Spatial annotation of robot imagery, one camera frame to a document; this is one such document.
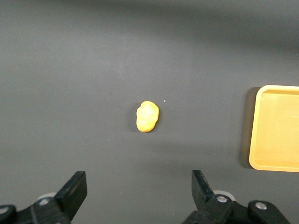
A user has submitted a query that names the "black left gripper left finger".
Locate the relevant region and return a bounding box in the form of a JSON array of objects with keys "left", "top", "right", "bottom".
[{"left": 0, "top": 171, "right": 88, "bottom": 224}]

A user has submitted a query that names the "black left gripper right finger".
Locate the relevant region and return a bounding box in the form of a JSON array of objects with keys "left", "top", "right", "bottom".
[{"left": 181, "top": 169, "right": 292, "bottom": 224}]

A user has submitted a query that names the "yellow potato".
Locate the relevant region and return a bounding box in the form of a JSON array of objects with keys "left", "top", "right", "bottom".
[{"left": 135, "top": 100, "right": 160, "bottom": 133}]

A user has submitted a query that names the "yellow plastic tray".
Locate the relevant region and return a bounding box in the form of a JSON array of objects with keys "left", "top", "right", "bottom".
[{"left": 249, "top": 85, "right": 299, "bottom": 173}]

